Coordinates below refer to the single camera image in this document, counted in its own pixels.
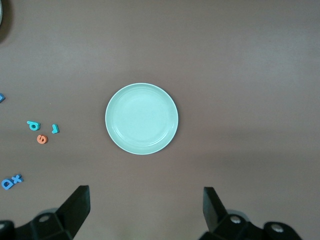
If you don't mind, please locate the orange letter e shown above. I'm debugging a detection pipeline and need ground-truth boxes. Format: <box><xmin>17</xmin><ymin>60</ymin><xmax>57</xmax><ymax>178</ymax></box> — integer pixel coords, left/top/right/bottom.
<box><xmin>36</xmin><ymin>134</ymin><xmax>49</xmax><ymax>146</ymax></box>

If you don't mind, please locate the brown table cover sheet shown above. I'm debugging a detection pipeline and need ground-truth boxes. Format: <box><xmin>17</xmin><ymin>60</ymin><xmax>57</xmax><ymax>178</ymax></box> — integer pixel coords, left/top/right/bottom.
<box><xmin>0</xmin><ymin>0</ymin><xmax>320</xmax><ymax>240</ymax></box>

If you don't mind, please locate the blue letter x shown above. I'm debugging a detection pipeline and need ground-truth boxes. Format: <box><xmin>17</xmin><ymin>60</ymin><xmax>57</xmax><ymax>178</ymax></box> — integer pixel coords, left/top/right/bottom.
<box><xmin>11</xmin><ymin>173</ymin><xmax>24</xmax><ymax>185</ymax></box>

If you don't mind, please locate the teal letter p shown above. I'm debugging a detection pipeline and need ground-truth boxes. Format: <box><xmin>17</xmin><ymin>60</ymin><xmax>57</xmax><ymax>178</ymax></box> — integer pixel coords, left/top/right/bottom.
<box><xmin>26</xmin><ymin>120</ymin><xmax>41</xmax><ymax>132</ymax></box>

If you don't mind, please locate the blue letter D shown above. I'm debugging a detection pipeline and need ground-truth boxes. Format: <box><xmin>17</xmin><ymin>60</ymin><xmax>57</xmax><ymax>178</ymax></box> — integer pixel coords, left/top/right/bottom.
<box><xmin>0</xmin><ymin>177</ymin><xmax>14</xmax><ymax>191</ymax></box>

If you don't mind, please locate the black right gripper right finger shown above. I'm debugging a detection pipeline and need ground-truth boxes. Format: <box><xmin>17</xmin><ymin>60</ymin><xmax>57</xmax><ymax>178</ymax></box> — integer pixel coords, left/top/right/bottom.
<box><xmin>198</xmin><ymin>186</ymin><xmax>266</xmax><ymax>240</ymax></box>

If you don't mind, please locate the green plate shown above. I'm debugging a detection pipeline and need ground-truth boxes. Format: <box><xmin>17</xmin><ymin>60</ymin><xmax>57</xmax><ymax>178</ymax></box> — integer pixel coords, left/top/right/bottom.
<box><xmin>104</xmin><ymin>82</ymin><xmax>179</xmax><ymax>156</ymax></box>

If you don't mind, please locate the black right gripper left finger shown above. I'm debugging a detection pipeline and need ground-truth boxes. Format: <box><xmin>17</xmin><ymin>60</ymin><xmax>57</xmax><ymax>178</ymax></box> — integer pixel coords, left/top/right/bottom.
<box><xmin>14</xmin><ymin>185</ymin><xmax>91</xmax><ymax>240</ymax></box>

